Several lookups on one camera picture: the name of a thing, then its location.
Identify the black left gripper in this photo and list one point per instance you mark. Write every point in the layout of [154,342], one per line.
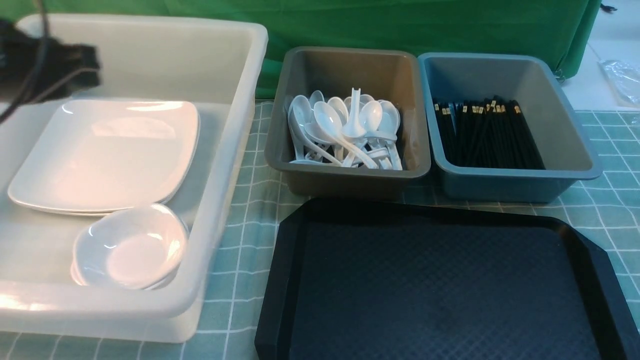
[68,67]

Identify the white square rice plate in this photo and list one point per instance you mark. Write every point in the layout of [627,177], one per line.
[112,146]

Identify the large white plastic tub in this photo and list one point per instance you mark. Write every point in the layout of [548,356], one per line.
[214,64]

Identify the white bowl in tub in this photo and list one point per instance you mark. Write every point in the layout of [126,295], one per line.
[140,248]

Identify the pile of white spoons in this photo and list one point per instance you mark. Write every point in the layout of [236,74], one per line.
[351,132]

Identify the brown spoon bin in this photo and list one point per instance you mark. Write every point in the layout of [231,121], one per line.
[384,74]

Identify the black serving tray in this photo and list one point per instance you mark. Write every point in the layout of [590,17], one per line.
[365,280]

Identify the bundle of black chopsticks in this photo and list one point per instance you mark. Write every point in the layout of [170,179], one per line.
[491,133]

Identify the green backdrop cloth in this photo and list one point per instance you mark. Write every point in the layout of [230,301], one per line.
[554,31]

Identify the blue-grey chopstick bin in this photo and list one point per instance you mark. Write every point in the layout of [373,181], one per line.
[566,150]

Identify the clear plastic bag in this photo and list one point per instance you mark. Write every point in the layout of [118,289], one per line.
[624,78]

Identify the green checkered tablecloth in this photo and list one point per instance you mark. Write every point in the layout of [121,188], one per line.
[606,210]

